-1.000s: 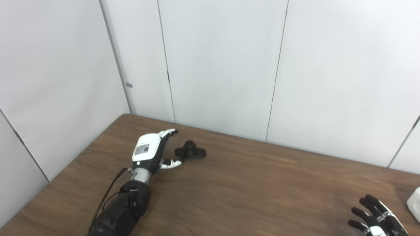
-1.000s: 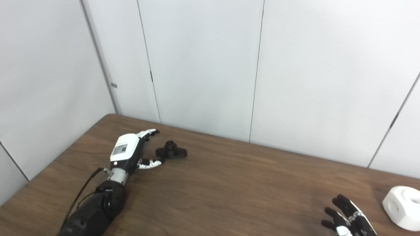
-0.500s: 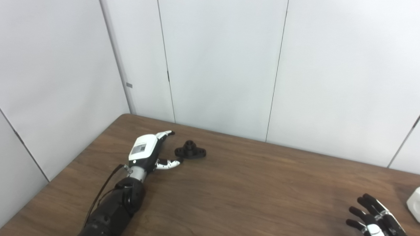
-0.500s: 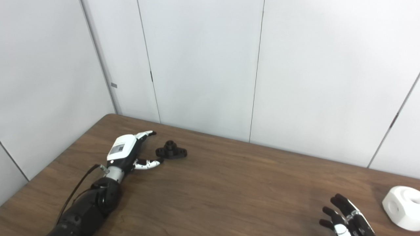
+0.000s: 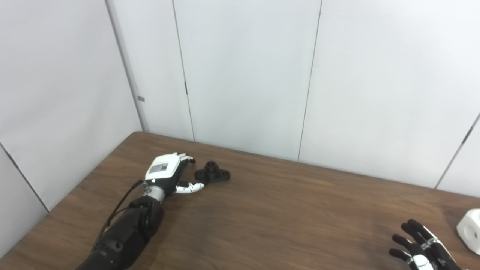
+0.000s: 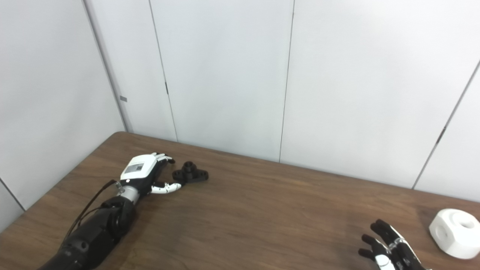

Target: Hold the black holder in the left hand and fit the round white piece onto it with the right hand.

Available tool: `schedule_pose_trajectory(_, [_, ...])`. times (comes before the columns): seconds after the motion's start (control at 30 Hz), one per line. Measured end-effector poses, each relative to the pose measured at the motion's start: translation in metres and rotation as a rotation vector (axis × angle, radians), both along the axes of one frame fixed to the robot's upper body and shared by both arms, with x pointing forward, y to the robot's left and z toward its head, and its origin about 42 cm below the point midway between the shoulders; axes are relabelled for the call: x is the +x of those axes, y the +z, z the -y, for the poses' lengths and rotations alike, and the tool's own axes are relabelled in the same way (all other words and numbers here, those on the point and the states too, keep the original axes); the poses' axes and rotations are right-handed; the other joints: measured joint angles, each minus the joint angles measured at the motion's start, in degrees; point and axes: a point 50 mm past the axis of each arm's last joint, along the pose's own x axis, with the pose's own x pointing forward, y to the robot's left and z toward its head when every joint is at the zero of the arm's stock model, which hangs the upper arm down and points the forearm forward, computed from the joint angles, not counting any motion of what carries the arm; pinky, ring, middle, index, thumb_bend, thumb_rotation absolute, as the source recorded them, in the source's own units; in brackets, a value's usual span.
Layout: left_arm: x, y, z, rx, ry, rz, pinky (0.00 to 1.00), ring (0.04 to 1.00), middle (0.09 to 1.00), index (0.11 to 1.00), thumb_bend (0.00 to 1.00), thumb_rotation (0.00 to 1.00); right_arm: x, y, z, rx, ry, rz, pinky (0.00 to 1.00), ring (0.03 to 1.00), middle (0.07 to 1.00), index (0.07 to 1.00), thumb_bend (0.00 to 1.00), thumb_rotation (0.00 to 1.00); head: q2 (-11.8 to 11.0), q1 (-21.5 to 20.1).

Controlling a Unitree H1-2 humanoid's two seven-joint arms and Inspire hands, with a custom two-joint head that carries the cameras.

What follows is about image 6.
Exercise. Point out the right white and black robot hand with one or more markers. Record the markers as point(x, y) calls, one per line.
point(401, 255)

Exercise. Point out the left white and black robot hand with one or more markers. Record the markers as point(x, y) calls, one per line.
point(138, 168)

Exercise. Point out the black flanged holder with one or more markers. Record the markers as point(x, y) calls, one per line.
point(191, 174)

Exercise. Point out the round white piece with holes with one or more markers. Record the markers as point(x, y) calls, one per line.
point(453, 240)

